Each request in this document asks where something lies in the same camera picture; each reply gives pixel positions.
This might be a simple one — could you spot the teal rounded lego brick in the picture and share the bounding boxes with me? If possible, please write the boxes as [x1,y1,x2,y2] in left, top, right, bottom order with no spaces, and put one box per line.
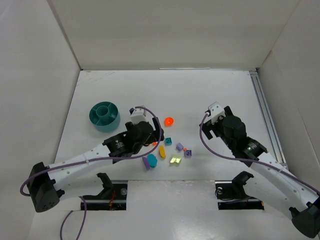
[147,154,158,168]

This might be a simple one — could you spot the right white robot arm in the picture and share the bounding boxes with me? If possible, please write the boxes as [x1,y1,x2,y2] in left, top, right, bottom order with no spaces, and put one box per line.
[199,102,320,239]

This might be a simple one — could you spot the lime green lego brick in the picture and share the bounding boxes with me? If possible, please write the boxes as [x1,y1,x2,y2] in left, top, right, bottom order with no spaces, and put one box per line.
[169,155,182,166]

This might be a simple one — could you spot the yellow curved lego brick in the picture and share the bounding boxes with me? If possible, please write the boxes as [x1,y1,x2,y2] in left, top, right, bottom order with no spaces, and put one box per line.
[159,145,166,159]

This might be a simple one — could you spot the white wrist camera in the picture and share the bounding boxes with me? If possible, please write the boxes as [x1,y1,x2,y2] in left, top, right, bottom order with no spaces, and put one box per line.
[129,105,147,125]
[208,101,225,125]

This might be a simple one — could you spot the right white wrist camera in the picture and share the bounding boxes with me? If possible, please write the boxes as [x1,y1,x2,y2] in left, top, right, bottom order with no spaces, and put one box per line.
[208,101,225,125]

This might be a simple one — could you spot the teal square lego brick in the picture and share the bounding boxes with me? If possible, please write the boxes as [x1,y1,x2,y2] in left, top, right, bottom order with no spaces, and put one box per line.
[164,137,173,146]

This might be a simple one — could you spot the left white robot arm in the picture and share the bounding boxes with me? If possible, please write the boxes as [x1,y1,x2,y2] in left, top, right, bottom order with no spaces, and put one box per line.
[20,117,164,213]

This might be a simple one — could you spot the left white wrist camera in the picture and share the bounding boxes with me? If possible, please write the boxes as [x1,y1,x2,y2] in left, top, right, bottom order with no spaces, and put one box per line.
[129,105,147,125]

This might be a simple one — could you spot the orange round lego piece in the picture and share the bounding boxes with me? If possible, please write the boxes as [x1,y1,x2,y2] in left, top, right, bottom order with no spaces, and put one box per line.
[164,117,174,127]

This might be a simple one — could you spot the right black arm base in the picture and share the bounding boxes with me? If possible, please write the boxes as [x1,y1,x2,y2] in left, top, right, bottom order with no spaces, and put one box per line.
[214,171,265,211]

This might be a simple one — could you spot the aluminium rail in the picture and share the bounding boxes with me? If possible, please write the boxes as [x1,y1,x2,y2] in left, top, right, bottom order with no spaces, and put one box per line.
[249,69,287,166]

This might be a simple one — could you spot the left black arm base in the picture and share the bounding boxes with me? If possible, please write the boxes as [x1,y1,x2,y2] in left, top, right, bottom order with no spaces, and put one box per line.
[83,173,128,211]

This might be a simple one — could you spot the lilac square lego brick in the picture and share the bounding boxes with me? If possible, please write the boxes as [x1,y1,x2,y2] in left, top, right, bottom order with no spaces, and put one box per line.
[184,149,192,158]

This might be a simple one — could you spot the teal divided round container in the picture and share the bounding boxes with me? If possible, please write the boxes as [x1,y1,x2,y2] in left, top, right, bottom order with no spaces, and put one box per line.
[89,101,121,133]

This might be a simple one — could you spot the purple curved lego brick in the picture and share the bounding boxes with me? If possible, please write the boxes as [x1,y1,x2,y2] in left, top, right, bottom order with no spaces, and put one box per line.
[142,157,151,171]

